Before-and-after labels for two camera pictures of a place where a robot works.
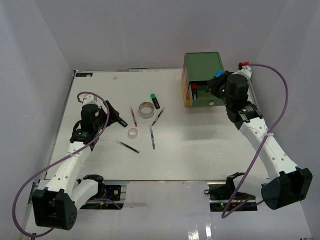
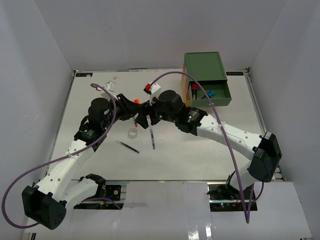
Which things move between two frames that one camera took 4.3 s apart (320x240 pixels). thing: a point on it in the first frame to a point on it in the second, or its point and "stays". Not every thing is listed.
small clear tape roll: (133, 133) stays
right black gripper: (213, 84) to (143, 111)
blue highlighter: (220, 72) to (210, 94)
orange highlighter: (122, 122) to (137, 100)
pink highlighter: (194, 86) stays
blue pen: (153, 144) stays
